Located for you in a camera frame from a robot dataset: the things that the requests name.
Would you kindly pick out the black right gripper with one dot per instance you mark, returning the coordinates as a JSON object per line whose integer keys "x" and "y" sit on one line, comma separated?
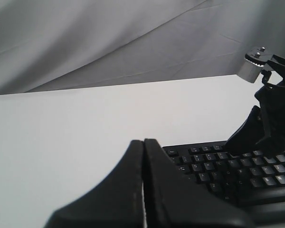
{"x": 264, "y": 128}

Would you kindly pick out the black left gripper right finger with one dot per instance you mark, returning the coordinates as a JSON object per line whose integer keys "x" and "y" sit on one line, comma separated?
{"x": 172, "y": 200}

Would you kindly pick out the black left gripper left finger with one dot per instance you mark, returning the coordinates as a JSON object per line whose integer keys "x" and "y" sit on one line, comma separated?
{"x": 116, "y": 202}

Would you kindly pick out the black acer keyboard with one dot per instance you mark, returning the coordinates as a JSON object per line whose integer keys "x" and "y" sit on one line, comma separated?
{"x": 251, "y": 181}

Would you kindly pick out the grey backdrop cloth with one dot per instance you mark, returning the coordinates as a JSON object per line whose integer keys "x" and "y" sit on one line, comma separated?
{"x": 63, "y": 44}

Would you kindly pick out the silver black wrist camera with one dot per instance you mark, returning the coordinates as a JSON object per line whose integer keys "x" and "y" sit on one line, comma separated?
{"x": 254, "y": 62}

